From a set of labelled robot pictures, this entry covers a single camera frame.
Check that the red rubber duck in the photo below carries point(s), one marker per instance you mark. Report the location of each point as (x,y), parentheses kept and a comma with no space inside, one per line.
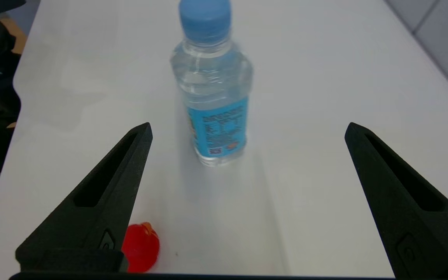
(142,247)

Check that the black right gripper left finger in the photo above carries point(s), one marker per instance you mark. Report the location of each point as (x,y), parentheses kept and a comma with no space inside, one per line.
(111,202)

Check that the clear water bottle blue label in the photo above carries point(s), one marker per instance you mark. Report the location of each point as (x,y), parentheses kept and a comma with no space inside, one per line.
(212,77)

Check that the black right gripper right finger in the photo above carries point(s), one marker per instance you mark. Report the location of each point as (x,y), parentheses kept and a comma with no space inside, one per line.
(410,210)

